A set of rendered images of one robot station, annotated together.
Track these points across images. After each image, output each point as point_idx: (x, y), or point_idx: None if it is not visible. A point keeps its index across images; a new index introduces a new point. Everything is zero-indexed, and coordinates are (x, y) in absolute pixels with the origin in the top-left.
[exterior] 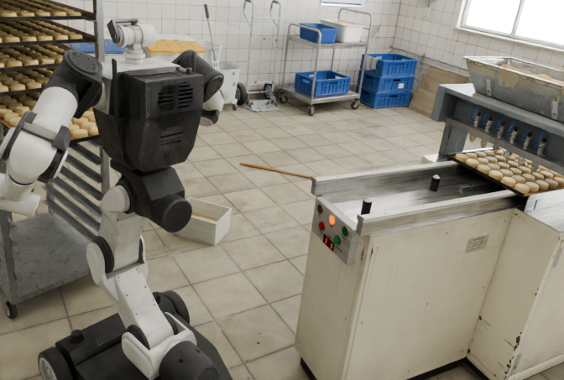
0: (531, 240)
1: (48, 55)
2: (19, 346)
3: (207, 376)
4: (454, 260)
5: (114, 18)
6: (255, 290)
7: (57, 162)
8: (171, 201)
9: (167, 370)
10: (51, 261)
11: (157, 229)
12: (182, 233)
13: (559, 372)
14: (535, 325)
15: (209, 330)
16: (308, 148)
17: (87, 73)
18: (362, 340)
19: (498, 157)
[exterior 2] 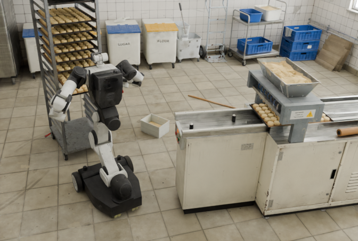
0: (271, 147)
1: (80, 53)
2: (67, 171)
3: (125, 187)
4: (235, 152)
5: (131, 10)
6: (170, 160)
7: (66, 106)
8: (111, 119)
9: (112, 183)
10: (82, 138)
11: (134, 127)
12: (145, 131)
13: (307, 215)
14: (278, 187)
15: (143, 175)
16: (232, 88)
17: (80, 74)
18: (190, 182)
19: None
